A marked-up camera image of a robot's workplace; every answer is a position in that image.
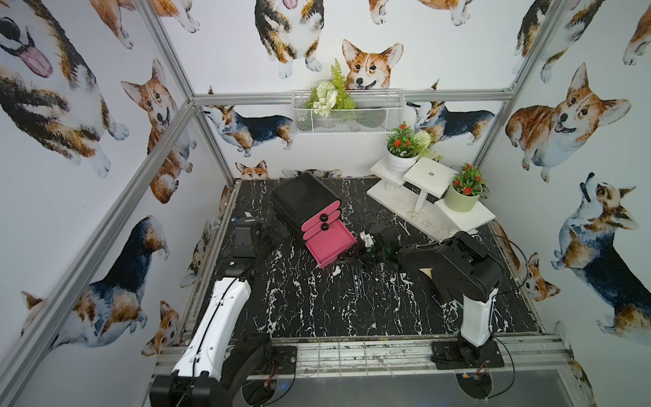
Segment pink bottom drawer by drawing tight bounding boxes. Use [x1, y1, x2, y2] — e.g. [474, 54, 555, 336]
[306, 220, 356, 269]

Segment black drawer cabinet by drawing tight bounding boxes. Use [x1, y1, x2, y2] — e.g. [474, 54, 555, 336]
[271, 173, 341, 241]

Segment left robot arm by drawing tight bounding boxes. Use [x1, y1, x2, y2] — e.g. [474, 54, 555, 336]
[149, 217, 289, 406]

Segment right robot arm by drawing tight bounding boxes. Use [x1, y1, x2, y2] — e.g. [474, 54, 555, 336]
[345, 232, 505, 350]

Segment white tiered display stand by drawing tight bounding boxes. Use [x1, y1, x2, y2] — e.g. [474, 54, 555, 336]
[367, 156, 495, 242]

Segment green pot red flowers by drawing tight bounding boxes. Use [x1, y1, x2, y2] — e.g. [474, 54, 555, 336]
[444, 163, 485, 213]

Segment white pot red flowers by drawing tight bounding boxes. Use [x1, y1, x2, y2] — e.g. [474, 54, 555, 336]
[387, 122, 432, 178]

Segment green fern white flowers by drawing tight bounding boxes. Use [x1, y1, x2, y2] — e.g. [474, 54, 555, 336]
[307, 59, 356, 119]

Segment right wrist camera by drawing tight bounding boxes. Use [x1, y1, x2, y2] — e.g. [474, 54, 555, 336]
[359, 232, 376, 249]

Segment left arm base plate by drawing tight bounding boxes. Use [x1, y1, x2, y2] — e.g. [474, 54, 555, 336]
[243, 345, 298, 377]

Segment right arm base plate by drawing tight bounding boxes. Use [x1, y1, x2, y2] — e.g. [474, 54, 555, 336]
[431, 339, 505, 370]

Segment white wire wall basket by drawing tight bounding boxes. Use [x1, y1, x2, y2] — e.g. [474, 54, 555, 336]
[291, 89, 406, 135]

